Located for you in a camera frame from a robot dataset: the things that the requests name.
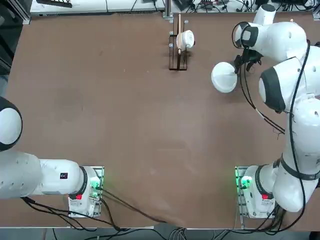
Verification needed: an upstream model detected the metal base plate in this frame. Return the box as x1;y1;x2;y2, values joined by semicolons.
234;166;278;220
67;165;105;218

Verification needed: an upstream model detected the black cable with white tag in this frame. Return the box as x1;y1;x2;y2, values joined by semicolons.
243;48;286;132

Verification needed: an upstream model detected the black wire cup rack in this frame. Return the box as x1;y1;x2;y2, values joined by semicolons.
168;33;188;71

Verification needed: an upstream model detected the white cable duct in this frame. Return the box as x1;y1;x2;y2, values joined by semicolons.
29;0;166;13

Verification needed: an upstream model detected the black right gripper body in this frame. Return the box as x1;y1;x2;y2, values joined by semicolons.
241;49;263;65

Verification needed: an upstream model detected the aluminium profile rail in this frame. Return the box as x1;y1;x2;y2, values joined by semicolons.
21;9;32;25

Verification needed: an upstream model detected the brown cable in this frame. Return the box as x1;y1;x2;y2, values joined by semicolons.
99;188;169;224

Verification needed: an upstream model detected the aluminium profile post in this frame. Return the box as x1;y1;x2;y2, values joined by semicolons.
162;0;174;20

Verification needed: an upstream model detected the white plate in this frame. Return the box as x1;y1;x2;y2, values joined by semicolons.
211;61;238;94

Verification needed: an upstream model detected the white cup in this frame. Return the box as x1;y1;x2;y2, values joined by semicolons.
176;29;196;51

